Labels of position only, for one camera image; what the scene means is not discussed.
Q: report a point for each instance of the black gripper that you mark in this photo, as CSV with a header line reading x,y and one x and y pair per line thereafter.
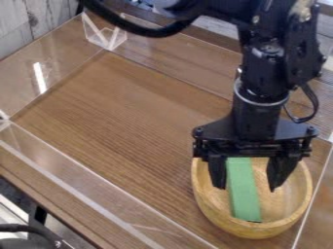
x,y
253,132

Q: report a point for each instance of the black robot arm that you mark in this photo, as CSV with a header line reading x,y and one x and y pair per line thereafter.
x,y
281,60

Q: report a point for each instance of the green rectangular block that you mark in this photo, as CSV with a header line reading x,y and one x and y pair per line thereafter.
x,y
242,190

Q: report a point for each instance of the brown wooden bowl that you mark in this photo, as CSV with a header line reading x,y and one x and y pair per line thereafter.
x,y
282,206

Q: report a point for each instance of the clear acrylic tray wall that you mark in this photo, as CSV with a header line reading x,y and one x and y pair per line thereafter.
x,y
112,218

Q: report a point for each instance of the clear acrylic corner bracket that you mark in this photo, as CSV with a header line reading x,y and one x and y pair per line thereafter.
x,y
107,38

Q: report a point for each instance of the black table clamp mount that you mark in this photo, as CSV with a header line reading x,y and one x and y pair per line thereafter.
x,y
40,233

